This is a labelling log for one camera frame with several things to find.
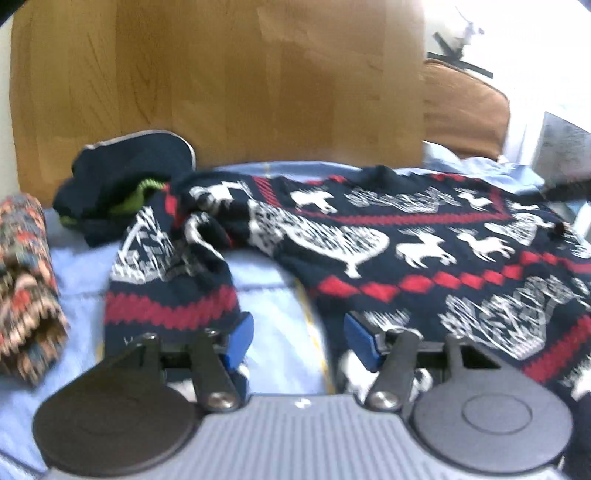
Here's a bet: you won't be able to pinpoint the black tape strips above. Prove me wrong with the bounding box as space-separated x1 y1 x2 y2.
427 32 495 79

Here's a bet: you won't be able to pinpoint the folded multicolour knit garment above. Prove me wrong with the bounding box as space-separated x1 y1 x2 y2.
0 194 71 387

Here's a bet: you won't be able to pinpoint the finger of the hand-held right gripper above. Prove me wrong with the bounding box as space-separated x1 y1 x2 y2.
544 178 591 202

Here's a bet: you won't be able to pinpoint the wooden headboard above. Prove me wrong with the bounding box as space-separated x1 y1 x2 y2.
9 0 426 212

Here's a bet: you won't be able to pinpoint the folded navy garment green trim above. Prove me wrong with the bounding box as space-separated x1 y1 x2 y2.
53 130 197 247

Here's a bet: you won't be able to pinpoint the white wall device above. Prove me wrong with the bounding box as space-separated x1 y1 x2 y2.
455 7 485 47

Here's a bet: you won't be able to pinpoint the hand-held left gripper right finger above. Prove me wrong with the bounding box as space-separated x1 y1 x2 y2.
344 310 505 413

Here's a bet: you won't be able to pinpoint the brown cushion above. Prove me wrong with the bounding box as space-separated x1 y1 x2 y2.
422 59 511 160

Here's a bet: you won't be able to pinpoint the frosted glass door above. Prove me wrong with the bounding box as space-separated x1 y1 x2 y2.
531 111 591 185

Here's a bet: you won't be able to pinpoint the blue bed sheet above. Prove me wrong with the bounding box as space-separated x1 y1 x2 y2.
0 141 591 476

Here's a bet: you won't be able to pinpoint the navy reindeer pattern sweater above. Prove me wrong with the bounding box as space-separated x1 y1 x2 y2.
104 165 591 401

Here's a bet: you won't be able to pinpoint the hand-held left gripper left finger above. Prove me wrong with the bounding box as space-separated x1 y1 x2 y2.
99 311 256 413

